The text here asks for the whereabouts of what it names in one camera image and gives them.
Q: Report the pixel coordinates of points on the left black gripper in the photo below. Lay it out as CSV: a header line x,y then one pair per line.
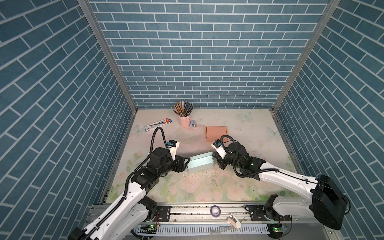
x,y
182,166

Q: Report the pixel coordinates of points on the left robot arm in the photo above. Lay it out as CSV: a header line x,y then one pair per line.
x,y
133,206

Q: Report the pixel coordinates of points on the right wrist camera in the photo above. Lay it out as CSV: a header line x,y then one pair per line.
x,y
218,146

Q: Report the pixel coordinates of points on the purple tape roll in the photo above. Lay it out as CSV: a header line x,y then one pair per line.
x,y
215,211

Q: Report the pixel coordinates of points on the small blue stapler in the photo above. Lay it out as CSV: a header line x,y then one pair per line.
x,y
193,124

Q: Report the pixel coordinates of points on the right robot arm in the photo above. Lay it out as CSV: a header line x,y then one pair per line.
x,y
318,198

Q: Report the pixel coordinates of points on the white pink clip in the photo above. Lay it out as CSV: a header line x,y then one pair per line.
x,y
233,220

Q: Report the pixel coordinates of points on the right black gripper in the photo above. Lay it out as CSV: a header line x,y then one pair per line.
x,y
219,160

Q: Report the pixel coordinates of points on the orange paper box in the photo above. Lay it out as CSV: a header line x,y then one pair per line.
x,y
215,132

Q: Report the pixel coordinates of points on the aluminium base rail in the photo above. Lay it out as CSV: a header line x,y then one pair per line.
x,y
195,220

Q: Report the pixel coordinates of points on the pink pencil cup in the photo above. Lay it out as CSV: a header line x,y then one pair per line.
x,y
184,122

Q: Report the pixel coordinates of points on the light blue paper box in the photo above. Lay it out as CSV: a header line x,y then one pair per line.
x,y
201,162

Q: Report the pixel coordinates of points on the bundle of coloured pencils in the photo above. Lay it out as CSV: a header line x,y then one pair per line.
x,y
183,108

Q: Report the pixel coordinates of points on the white pen box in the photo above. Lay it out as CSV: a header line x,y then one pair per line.
x,y
160,123

